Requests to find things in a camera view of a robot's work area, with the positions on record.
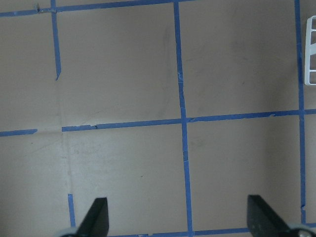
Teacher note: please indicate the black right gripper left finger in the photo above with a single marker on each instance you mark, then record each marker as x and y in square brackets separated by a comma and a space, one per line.
[96, 221]

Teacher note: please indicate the white wire cup rack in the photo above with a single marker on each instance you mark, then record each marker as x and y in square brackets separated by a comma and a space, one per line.
[310, 52]

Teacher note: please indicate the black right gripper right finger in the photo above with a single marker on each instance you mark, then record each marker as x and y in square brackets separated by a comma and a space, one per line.
[263, 221]

